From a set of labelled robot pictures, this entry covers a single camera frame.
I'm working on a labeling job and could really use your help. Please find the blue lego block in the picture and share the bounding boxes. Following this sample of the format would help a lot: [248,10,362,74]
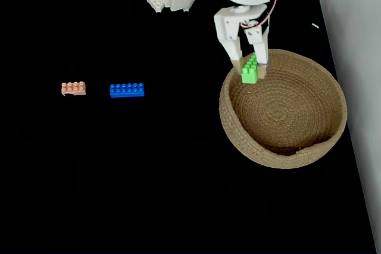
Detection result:
[110,82,145,99]

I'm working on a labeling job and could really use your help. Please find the woven rope basket tray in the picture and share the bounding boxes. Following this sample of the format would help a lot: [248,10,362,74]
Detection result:
[218,48,348,170]

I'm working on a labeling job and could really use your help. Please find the pink lego block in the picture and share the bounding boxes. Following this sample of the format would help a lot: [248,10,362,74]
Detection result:
[61,81,87,97]

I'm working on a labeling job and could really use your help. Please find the green lego block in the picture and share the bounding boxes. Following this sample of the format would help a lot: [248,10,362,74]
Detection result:
[241,52,259,84]

